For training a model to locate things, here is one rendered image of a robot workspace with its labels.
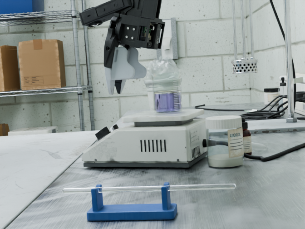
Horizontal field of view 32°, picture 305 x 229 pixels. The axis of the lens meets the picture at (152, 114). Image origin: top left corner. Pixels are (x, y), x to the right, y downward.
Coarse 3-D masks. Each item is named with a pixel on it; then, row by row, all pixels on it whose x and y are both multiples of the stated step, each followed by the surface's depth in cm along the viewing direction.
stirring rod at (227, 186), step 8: (192, 184) 58; (200, 184) 58; (208, 184) 58; (216, 184) 58; (224, 184) 58; (232, 184) 57; (64, 192) 61; (72, 192) 60; (80, 192) 60; (88, 192) 60
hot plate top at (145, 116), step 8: (144, 112) 96; (152, 112) 95; (184, 112) 91; (192, 112) 90; (200, 112) 92; (128, 120) 88; (136, 120) 88; (144, 120) 87; (152, 120) 87; (160, 120) 86; (168, 120) 86; (176, 120) 85; (184, 120) 85
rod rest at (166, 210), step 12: (96, 192) 59; (168, 192) 59; (96, 204) 59; (108, 204) 62; (120, 204) 62; (132, 204) 61; (144, 204) 61; (156, 204) 60; (168, 204) 59; (96, 216) 59; (108, 216) 59; (120, 216) 58; (132, 216) 58; (144, 216) 58; (156, 216) 58; (168, 216) 57
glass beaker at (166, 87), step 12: (180, 72) 90; (156, 84) 89; (168, 84) 89; (180, 84) 90; (156, 96) 90; (168, 96) 89; (180, 96) 90; (156, 108) 90; (168, 108) 89; (180, 108) 90
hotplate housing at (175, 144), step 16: (128, 128) 88; (144, 128) 87; (160, 128) 86; (176, 128) 85; (192, 128) 87; (96, 144) 91; (112, 144) 89; (128, 144) 88; (144, 144) 87; (160, 144) 86; (176, 144) 85; (192, 144) 86; (96, 160) 91; (112, 160) 90; (128, 160) 89; (144, 160) 88; (160, 160) 87; (176, 160) 86; (192, 160) 88
